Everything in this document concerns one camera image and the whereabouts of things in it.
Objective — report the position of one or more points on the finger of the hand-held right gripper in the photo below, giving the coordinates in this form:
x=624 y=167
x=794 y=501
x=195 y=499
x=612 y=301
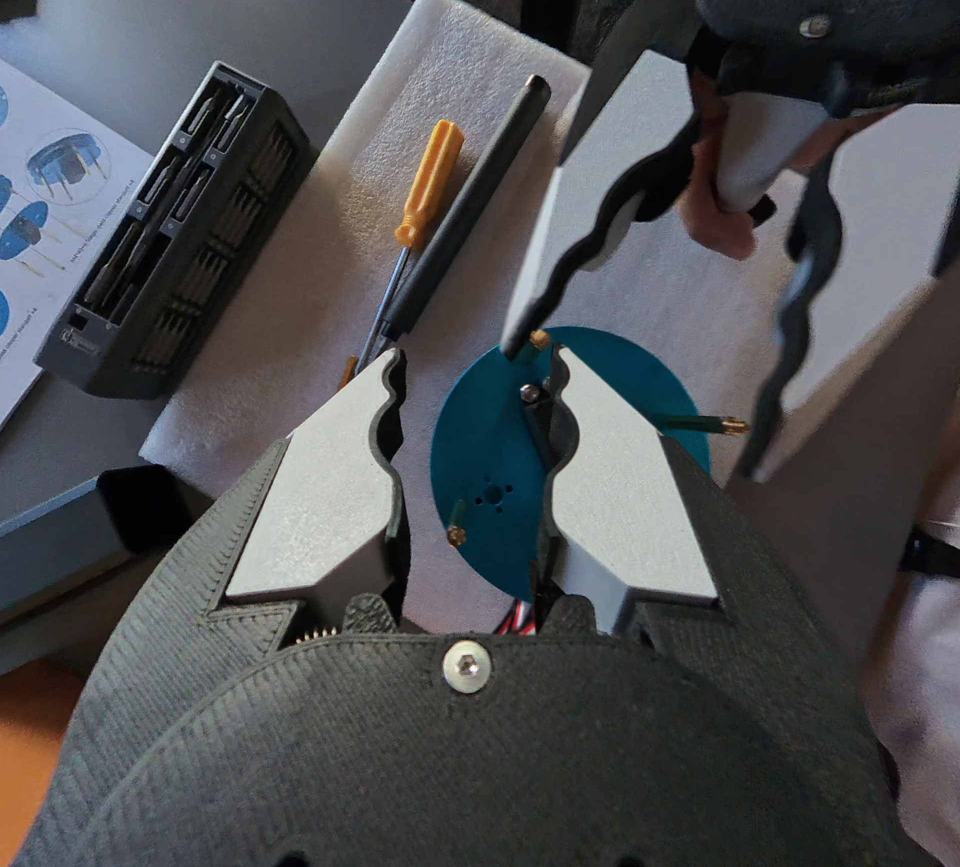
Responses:
x=607 y=147
x=885 y=222

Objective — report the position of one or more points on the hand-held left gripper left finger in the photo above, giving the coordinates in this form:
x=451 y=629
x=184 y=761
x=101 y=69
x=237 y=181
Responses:
x=322 y=507

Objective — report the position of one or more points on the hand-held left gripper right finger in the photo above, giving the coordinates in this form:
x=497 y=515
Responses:
x=630 y=507

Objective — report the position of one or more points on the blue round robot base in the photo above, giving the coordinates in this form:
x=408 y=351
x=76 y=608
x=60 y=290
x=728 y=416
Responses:
x=480 y=447

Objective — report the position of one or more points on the person's right hand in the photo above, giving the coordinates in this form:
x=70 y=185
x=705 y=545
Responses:
x=712 y=229

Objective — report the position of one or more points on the black servo motor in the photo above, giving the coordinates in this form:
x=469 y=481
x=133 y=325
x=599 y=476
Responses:
x=541 y=424

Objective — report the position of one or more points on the black precision screwdriver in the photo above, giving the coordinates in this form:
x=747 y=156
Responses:
x=480 y=192

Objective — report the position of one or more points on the white foam sheet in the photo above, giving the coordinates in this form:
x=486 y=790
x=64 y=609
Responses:
x=450 y=42

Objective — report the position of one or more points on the dark rectangular case sleeve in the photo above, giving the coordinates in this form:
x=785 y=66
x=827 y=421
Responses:
x=60 y=544

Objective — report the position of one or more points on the black screwdriver bit case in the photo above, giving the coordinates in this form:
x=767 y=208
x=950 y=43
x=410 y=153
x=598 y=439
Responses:
x=180 y=237

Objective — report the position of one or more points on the orange cardboard box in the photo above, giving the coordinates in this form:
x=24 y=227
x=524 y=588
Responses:
x=30 y=769

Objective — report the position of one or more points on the instruction manual with blue pictures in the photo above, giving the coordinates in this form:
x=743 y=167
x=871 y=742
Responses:
x=45 y=169

